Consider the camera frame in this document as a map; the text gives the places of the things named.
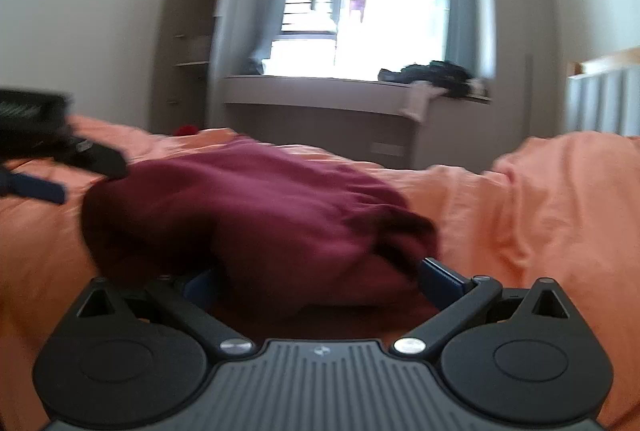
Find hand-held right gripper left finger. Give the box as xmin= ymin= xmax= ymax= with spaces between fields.
xmin=72 ymin=267 xmax=256 ymax=357

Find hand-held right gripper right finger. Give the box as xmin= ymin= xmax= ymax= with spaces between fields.
xmin=392 ymin=256 xmax=572 ymax=357

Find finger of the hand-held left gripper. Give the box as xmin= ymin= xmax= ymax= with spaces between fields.
xmin=0 ymin=167 xmax=67 ymax=205
xmin=66 ymin=127 xmax=130 ymax=180

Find maroon small pants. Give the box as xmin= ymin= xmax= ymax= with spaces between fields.
xmin=81 ymin=138 xmax=442 ymax=319

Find pile of dark clothes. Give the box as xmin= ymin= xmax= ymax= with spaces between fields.
xmin=378 ymin=60 xmax=488 ymax=99

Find open grey wardrobe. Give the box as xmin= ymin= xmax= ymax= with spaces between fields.
xmin=152 ymin=0 xmax=226 ymax=132

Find orange duvet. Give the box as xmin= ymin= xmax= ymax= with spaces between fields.
xmin=490 ymin=130 xmax=640 ymax=284

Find pale pink cloth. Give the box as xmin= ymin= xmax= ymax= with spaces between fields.
xmin=399 ymin=80 xmax=447 ymax=123

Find grey window bench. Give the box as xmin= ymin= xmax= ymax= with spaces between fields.
xmin=220 ymin=75 xmax=493 ymax=172

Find grey-blue curtain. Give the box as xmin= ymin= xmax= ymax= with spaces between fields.
xmin=247 ymin=0 xmax=321 ymax=76
xmin=445 ymin=0 xmax=496 ymax=79

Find white radiator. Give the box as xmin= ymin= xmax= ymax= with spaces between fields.
xmin=566 ymin=47 xmax=640 ymax=138

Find closed tall grey wardrobe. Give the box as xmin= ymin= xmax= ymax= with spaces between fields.
xmin=484 ymin=0 xmax=561 ymax=142

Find window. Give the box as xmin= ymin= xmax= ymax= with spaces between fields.
xmin=270 ymin=0 xmax=473 ymax=79

